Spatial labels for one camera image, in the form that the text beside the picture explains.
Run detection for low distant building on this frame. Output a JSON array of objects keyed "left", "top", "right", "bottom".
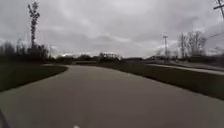
[{"left": 98, "top": 51, "right": 123, "bottom": 62}]

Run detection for grey paved path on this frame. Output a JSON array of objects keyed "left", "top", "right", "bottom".
[{"left": 0, "top": 64, "right": 224, "bottom": 128}]

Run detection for tall light mast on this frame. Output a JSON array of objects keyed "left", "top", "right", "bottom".
[{"left": 162, "top": 32, "right": 169, "bottom": 61}]

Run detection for dark grass verge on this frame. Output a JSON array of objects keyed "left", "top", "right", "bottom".
[{"left": 87, "top": 61, "right": 224, "bottom": 101}]

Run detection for pale road strip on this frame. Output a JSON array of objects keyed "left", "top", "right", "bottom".
[{"left": 146, "top": 63, "right": 224, "bottom": 76}]

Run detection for bare trees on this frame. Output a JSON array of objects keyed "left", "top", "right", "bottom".
[{"left": 177, "top": 30, "right": 208, "bottom": 60}]

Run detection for tall thin tree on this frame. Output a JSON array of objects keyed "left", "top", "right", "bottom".
[{"left": 27, "top": 1, "right": 41, "bottom": 51}]

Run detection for dark grass area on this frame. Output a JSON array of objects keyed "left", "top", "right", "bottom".
[{"left": 0, "top": 62, "right": 69, "bottom": 93}]

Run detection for dark row of trees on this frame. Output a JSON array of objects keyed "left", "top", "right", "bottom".
[{"left": 0, "top": 40, "right": 51, "bottom": 64}]

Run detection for utility pole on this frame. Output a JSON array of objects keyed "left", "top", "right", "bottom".
[{"left": 213, "top": 0, "right": 224, "bottom": 20}]

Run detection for overhead wires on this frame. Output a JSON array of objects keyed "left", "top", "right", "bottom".
[{"left": 203, "top": 31, "right": 224, "bottom": 41}]

